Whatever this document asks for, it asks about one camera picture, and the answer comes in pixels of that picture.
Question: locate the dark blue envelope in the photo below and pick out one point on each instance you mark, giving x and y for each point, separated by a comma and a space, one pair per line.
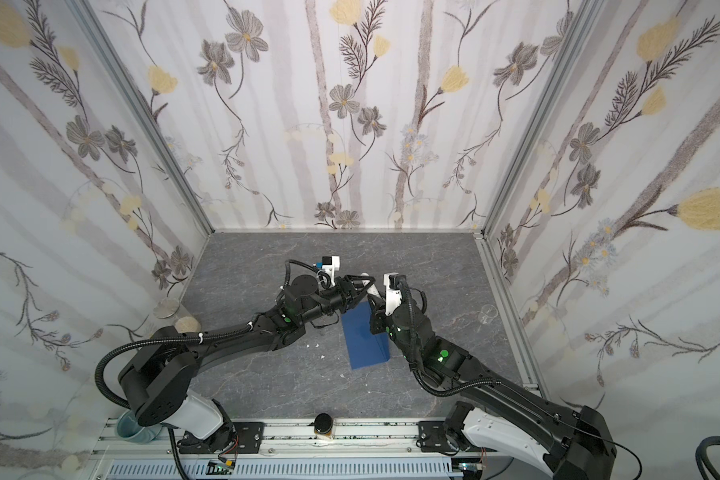
364, 348

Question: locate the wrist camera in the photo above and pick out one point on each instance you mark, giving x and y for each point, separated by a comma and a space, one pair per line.
393, 294
328, 267

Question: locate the white perforated cable duct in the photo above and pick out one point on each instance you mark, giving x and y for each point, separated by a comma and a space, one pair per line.
332, 468

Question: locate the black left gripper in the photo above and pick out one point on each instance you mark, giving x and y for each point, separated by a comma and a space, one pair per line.
348, 293

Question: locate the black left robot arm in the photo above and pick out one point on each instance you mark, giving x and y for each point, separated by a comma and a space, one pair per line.
151, 378

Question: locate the clear glass cup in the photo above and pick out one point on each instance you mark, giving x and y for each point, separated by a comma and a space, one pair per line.
488, 314

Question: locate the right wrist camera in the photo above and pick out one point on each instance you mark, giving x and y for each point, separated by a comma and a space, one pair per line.
393, 294

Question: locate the black cylinder on rail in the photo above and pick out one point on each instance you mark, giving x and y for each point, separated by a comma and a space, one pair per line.
323, 426

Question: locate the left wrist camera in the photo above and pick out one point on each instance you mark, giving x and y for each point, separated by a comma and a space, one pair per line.
328, 267

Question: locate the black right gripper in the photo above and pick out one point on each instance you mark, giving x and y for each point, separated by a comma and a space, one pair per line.
379, 315

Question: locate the aluminium mounting rail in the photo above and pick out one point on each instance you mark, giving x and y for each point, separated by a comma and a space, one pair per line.
286, 438

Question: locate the white glue stick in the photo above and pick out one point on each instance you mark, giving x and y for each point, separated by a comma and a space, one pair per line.
367, 281

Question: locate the glass jar with cork lid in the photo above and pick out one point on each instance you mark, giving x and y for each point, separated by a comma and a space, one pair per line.
171, 312

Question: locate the teal cup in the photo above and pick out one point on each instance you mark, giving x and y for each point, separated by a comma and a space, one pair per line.
128, 429

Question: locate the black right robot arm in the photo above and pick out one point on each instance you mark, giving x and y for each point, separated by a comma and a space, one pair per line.
492, 412

